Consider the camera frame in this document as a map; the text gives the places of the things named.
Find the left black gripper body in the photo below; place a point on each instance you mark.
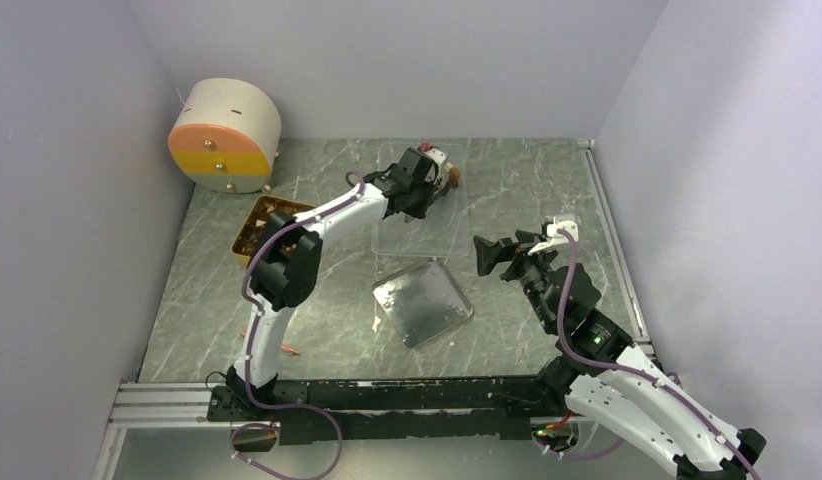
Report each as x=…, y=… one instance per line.
x=422, y=197

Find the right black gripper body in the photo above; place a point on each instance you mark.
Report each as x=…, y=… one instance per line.
x=531, y=271

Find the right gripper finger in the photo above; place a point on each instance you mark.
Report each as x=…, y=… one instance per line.
x=528, y=240
x=489, y=253

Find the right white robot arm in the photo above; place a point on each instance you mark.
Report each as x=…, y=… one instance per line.
x=601, y=372

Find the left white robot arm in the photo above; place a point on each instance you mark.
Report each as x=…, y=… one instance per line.
x=283, y=271

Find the gold chocolate box tray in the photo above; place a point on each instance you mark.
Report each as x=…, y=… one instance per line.
x=246, y=241

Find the clear plastic tray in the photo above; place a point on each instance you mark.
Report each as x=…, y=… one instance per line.
x=444, y=232

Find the square silver metal lid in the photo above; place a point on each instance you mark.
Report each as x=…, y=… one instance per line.
x=422, y=302

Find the round pastel drawer box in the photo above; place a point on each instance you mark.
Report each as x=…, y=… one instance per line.
x=226, y=136

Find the red pen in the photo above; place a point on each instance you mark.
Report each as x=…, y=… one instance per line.
x=287, y=349

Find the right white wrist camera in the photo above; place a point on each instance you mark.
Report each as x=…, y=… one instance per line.
x=557, y=231

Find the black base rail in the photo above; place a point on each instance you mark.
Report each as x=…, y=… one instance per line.
x=306, y=411

